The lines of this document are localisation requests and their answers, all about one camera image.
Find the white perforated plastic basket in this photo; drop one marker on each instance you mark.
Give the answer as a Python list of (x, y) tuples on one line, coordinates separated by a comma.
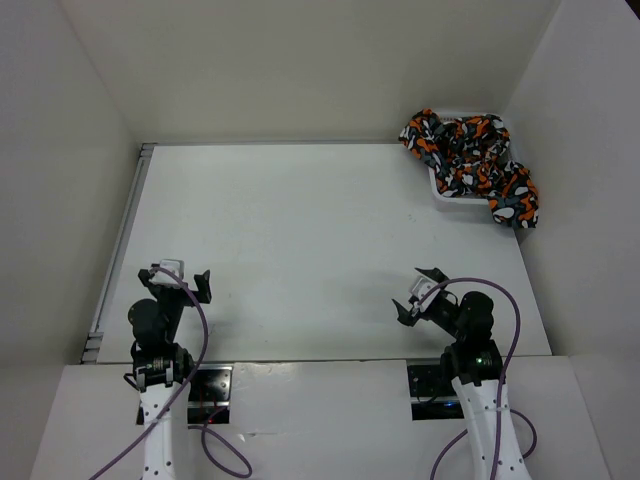
[(469, 207)]

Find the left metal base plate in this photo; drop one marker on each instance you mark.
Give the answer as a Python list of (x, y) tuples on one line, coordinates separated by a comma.
[(206, 398)]

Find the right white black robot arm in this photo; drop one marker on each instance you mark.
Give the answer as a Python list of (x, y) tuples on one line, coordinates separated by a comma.
[(495, 449)]

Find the orange camouflage shorts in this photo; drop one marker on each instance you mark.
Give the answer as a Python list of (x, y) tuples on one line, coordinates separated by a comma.
[(469, 157)]

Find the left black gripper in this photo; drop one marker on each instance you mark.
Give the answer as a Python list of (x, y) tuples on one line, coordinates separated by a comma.
[(155, 288)]

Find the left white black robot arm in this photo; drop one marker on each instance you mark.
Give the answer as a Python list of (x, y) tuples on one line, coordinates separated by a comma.
[(162, 369)]

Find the metal base plate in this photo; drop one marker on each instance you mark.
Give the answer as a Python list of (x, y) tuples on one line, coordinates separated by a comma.
[(206, 398), (450, 388)]

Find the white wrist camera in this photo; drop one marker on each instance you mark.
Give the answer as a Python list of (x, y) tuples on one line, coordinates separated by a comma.
[(419, 288), (166, 272)]

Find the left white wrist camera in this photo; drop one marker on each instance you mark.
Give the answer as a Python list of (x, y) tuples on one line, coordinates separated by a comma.
[(166, 272)]

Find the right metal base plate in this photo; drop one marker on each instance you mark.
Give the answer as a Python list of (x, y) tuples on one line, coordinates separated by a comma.
[(450, 388)]

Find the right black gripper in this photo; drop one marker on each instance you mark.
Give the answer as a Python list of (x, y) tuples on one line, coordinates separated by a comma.
[(404, 315)]

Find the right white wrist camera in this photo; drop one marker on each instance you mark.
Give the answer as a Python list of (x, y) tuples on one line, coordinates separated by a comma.
[(419, 288)]

